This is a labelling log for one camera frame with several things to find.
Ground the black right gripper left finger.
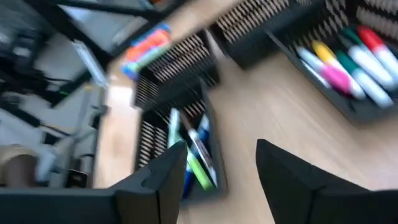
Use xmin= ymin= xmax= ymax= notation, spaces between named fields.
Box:
xmin=0 ymin=140 xmax=188 ymax=224

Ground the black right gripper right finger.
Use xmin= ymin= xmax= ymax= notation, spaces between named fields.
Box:
xmin=256 ymin=139 xmax=398 ymax=224

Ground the blue dry-erase marker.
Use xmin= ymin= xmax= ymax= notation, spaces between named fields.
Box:
xmin=182 ymin=163 xmax=195 ymax=200
xmin=197 ymin=114 xmax=211 ymax=150

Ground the black dry-erase marker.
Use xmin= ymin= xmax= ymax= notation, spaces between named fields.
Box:
xmin=178 ymin=111 xmax=218 ymax=188

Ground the black slotted plastic basket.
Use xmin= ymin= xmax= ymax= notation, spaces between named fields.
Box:
xmin=210 ymin=0 xmax=315 ymax=70
xmin=133 ymin=29 xmax=220 ymax=110
xmin=135 ymin=83 xmax=229 ymax=203
xmin=266 ymin=0 xmax=398 ymax=127

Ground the pink cap white marker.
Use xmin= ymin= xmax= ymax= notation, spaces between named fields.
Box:
xmin=296 ymin=45 xmax=354 ymax=96

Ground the green cap white marker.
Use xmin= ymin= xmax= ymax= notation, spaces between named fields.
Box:
xmin=335 ymin=50 xmax=395 ymax=109
xmin=341 ymin=27 xmax=398 ymax=91

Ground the light green highlighter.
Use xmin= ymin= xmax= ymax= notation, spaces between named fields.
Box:
xmin=123 ymin=46 xmax=165 ymax=74

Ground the yellow cap white marker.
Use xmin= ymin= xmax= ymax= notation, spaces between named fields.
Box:
xmin=312 ymin=40 xmax=368 ymax=100

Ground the red cap white marker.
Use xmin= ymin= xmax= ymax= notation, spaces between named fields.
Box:
xmin=356 ymin=25 xmax=398 ymax=77

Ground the blue highlighter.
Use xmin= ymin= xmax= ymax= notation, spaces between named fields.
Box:
xmin=154 ymin=22 xmax=172 ymax=37

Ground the small black device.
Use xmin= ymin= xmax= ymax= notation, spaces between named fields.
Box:
xmin=65 ymin=169 xmax=90 ymax=189

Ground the brown tape roll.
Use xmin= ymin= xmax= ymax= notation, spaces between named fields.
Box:
xmin=0 ymin=144 xmax=40 ymax=188

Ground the aluminium extrusion bar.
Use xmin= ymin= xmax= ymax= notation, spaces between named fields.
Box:
xmin=73 ymin=40 xmax=109 ymax=90

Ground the black table frame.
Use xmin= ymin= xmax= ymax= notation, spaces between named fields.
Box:
xmin=23 ymin=0 xmax=190 ymax=91

